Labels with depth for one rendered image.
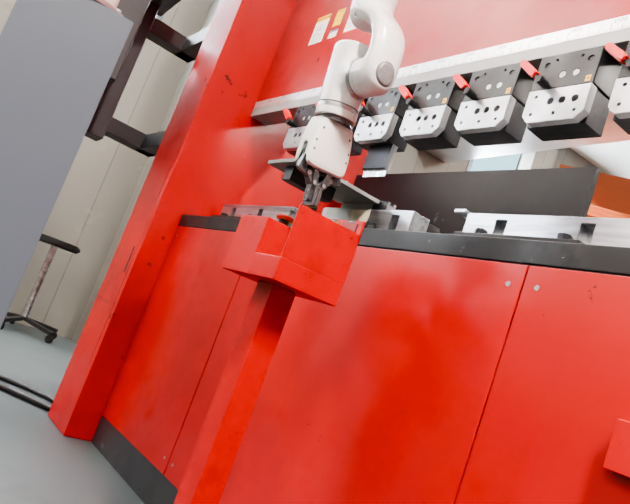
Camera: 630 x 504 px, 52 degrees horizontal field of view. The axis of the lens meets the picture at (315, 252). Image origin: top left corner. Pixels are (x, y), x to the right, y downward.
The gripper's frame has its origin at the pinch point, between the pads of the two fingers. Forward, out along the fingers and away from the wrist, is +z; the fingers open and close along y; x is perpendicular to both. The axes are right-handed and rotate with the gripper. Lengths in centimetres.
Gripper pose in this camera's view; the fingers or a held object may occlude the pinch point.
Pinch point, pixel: (312, 196)
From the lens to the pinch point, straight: 127.6
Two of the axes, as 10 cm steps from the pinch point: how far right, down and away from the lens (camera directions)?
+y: -7.6, -2.8, -5.9
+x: 5.9, 0.9, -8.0
